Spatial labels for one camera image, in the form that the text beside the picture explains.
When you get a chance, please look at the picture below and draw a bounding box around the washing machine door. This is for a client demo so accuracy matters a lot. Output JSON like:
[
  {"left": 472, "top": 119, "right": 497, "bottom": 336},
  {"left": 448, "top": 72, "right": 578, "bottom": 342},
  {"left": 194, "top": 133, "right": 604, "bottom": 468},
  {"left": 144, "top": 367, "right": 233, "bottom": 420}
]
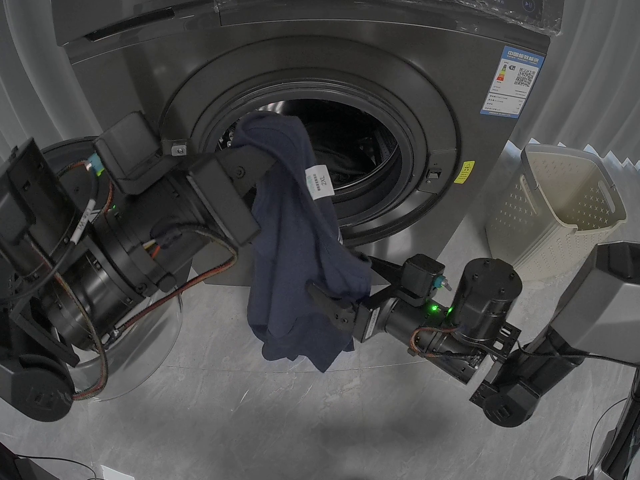
[{"left": 29, "top": 137, "right": 185, "bottom": 403}]

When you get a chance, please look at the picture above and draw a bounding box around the cream laundry basket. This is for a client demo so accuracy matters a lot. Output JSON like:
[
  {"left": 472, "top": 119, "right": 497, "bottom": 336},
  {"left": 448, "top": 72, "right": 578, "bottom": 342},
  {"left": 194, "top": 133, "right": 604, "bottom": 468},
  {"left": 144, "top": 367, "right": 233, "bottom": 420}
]
[{"left": 484, "top": 143, "right": 629, "bottom": 282}]

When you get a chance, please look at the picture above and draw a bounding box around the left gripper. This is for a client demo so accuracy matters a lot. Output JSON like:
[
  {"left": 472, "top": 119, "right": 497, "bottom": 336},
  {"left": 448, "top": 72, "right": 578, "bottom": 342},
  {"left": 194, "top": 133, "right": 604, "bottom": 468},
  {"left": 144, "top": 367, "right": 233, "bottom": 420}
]
[{"left": 117, "top": 145, "right": 283, "bottom": 295}]

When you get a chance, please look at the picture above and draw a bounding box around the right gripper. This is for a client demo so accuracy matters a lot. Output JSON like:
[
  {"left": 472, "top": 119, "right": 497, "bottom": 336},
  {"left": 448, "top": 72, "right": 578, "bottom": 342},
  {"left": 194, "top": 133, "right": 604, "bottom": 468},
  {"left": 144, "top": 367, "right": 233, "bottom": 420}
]
[{"left": 306, "top": 256, "right": 455, "bottom": 345}]

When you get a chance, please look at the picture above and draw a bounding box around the grey washing machine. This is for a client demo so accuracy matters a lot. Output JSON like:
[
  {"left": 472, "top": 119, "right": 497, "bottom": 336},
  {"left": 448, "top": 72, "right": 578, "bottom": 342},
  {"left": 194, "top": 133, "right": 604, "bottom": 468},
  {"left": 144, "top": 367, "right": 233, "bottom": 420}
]
[{"left": 50, "top": 0, "right": 567, "bottom": 290}]

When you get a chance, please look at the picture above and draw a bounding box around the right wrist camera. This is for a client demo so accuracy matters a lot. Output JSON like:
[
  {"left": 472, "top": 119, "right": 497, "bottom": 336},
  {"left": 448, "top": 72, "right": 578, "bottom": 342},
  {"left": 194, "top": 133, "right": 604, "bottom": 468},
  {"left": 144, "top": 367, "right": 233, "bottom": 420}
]
[{"left": 402, "top": 254, "right": 447, "bottom": 300}]

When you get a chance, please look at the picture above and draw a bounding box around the black cable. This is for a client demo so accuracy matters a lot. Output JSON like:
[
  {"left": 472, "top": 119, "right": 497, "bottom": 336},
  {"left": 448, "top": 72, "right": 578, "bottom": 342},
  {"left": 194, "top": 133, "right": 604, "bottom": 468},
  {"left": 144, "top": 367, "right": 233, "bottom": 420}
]
[{"left": 552, "top": 349, "right": 640, "bottom": 370}]

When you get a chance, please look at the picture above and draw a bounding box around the white curtain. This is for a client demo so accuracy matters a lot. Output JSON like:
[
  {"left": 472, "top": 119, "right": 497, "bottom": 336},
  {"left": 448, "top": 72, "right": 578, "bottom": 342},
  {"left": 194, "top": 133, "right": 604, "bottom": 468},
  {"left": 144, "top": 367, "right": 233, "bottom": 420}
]
[
  {"left": 509, "top": 0, "right": 640, "bottom": 171},
  {"left": 0, "top": 0, "right": 103, "bottom": 151}
]

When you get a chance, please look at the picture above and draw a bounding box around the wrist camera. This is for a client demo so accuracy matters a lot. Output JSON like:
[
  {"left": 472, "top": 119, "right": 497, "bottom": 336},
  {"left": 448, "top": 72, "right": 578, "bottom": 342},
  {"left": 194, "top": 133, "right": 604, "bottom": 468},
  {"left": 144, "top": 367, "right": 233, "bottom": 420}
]
[
  {"left": 402, "top": 254, "right": 447, "bottom": 300},
  {"left": 93, "top": 111, "right": 164, "bottom": 195}
]

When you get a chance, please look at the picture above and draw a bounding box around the dark blue T-shirt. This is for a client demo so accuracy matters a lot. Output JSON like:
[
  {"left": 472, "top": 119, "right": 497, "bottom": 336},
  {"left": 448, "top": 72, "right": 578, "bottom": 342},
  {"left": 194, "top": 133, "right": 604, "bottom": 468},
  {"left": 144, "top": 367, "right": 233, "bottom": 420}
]
[{"left": 231, "top": 111, "right": 374, "bottom": 374}]

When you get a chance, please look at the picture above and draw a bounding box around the heap of dark clothes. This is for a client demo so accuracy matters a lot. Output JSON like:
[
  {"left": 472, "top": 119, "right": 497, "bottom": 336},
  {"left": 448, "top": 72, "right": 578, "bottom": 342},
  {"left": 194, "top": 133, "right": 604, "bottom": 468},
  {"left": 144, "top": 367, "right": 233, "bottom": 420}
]
[{"left": 300, "top": 117, "right": 397, "bottom": 191}]

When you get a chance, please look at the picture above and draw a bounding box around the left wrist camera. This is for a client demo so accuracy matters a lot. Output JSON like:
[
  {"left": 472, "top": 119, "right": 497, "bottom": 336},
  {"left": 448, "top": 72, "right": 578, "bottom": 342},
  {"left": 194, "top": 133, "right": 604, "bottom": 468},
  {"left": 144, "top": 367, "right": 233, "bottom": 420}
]
[{"left": 93, "top": 111, "right": 164, "bottom": 195}]

